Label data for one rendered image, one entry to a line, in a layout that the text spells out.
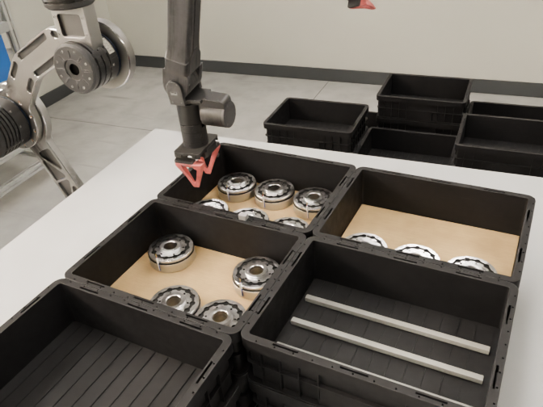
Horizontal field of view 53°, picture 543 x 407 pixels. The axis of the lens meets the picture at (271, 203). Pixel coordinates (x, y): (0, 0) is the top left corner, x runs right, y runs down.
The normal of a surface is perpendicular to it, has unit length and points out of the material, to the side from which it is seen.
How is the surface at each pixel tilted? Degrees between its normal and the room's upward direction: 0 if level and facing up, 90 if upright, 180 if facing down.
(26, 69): 90
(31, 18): 90
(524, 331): 0
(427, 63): 90
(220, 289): 0
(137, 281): 0
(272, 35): 90
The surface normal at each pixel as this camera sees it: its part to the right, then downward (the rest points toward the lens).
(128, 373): -0.07, -0.83
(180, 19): -0.32, 0.66
